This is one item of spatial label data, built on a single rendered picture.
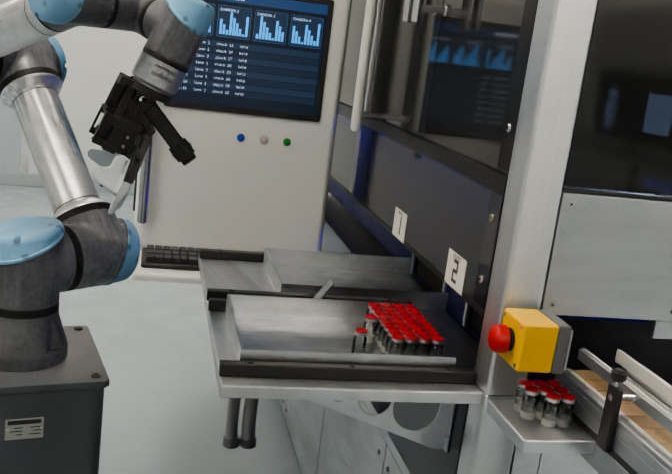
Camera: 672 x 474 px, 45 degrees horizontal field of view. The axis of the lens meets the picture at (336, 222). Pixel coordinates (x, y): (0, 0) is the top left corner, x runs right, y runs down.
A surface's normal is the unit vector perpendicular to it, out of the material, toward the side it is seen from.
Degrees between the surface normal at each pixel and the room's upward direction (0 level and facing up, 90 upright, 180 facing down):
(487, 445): 90
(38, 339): 72
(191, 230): 90
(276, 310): 90
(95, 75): 90
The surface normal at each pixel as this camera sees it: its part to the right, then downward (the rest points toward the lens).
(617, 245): 0.21, 0.23
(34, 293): 0.57, 0.25
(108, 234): 0.66, -0.48
